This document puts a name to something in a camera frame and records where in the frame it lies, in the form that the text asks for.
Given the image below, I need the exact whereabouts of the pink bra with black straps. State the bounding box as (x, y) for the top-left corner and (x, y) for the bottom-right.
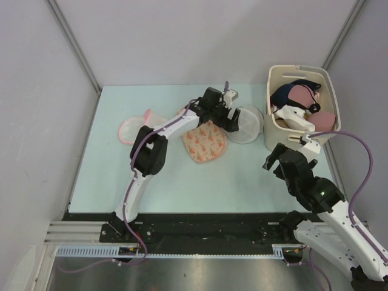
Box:
(286, 84), (336, 132)

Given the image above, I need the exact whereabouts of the white mesh laundry bag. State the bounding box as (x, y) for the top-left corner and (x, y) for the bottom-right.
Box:
(226, 106), (264, 144)

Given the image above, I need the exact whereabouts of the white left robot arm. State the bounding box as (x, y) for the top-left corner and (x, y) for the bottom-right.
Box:
(108, 87), (240, 243)

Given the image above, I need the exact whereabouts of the cream perforated plastic basket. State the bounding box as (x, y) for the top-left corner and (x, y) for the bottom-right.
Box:
(264, 65), (341, 150)

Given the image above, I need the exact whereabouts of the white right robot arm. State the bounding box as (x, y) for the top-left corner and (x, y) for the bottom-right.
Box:
(263, 141), (387, 290)

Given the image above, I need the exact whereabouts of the pink round mesh laundry bag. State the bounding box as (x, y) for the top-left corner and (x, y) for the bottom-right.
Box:
(118, 109), (167, 145)

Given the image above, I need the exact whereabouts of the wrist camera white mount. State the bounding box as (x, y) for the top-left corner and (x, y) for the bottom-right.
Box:
(222, 89), (238, 108)
(298, 133), (321, 161)

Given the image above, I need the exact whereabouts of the white garment in basket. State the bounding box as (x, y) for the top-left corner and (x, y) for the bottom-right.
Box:
(271, 105), (316, 132)

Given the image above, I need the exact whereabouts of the navy blue bra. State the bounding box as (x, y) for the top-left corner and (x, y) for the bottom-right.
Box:
(270, 79), (321, 108)

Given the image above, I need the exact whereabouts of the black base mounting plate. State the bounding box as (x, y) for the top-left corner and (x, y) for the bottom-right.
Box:
(63, 212), (298, 249)

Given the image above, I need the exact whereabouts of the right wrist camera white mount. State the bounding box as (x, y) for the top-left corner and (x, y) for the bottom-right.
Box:
(298, 133), (321, 161)

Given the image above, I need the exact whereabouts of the floral peach mesh laundry bag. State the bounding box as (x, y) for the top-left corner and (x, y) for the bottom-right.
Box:
(181, 121), (229, 163)

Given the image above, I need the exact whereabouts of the white slotted cable duct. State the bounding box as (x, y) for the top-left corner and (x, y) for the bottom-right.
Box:
(56, 244), (304, 259)

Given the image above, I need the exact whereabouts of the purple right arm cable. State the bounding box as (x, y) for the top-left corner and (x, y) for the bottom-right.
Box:
(309, 130), (388, 291)

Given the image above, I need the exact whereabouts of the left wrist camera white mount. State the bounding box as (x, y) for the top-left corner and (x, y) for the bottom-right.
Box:
(222, 89), (238, 108)

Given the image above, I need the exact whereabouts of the aluminium frame rail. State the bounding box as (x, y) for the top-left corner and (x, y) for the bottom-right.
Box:
(44, 221), (107, 246)

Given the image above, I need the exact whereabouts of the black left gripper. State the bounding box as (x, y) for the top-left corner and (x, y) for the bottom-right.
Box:
(209, 99), (239, 132)

